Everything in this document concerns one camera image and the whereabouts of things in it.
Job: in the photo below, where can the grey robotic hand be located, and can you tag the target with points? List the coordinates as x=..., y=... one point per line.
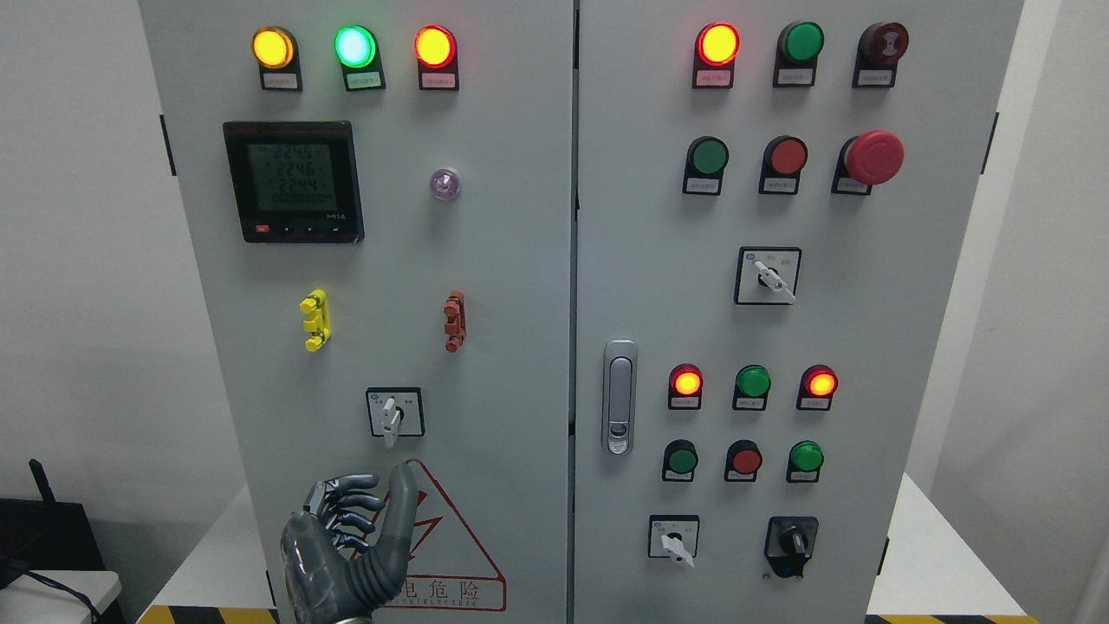
x=347, y=552

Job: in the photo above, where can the rotary selector switch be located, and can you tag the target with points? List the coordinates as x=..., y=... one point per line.
x=395, y=413

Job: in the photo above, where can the lit green indicator light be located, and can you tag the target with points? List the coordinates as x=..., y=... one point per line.
x=357, y=52

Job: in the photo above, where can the yellow indicator light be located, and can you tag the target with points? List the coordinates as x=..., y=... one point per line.
x=278, y=58

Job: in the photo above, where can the yellow terminal clip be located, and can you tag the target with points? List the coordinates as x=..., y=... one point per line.
x=316, y=321

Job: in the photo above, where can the black device with antenna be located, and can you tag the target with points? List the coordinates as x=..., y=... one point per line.
x=48, y=535

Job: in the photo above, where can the red terminal clip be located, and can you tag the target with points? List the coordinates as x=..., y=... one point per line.
x=455, y=322

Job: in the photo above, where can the green push button bottom left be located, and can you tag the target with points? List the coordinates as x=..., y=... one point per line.
x=679, y=461

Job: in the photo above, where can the green push button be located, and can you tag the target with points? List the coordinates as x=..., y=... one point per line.
x=805, y=460
x=679, y=461

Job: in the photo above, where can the left grey cabinet door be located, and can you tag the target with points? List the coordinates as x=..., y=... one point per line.
x=496, y=411

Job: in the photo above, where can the grey cabinet door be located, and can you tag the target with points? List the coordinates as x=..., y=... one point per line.
x=496, y=411
x=658, y=267

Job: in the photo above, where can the black digital power meter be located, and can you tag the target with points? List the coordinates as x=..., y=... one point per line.
x=295, y=182

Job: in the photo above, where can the lit red indicator lower left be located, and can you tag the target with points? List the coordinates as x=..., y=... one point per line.
x=686, y=383

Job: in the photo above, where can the lit red indicator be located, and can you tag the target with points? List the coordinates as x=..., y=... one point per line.
x=686, y=383
x=817, y=388

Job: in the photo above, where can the clear round lamp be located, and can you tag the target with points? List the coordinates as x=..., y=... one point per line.
x=445, y=184

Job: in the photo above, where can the red push button bottom middle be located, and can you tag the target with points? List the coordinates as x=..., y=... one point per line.
x=743, y=462

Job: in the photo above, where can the green indicator lower middle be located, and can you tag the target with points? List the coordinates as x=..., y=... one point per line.
x=751, y=388

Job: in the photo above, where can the green push button bottom right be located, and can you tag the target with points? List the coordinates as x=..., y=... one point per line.
x=805, y=460

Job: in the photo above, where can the lit red indicator lower right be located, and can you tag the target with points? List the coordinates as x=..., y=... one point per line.
x=817, y=388

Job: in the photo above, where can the red indicator light top left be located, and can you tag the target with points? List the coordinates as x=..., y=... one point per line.
x=436, y=51

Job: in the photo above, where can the red indicator light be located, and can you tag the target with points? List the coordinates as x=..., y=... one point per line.
x=436, y=51
x=714, y=62

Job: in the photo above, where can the green push button second row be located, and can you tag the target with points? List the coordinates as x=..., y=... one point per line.
x=705, y=162

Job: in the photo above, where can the right grey cabinet door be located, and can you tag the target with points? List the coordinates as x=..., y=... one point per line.
x=658, y=267

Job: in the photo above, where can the red push button second row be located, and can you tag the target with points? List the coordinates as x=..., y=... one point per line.
x=783, y=159

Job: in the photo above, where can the red indicator light top right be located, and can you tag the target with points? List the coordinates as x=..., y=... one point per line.
x=714, y=62

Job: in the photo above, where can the red emergency stop button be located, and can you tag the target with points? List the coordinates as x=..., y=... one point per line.
x=869, y=159

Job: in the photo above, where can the green button top right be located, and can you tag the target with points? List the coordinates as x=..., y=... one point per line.
x=797, y=55

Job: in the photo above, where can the dark red buzzer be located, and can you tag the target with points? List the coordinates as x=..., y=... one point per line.
x=878, y=53

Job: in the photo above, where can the lower white rotary switch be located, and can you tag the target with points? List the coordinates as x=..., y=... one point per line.
x=674, y=537

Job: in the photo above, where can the silver door handle lock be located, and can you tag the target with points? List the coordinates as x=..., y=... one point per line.
x=620, y=369

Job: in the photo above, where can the black rotary knob switch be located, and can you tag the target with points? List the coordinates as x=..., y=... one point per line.
x=789, y=544

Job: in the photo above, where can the upper right rotary switch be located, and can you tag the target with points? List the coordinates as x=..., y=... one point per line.
x=767, y=275

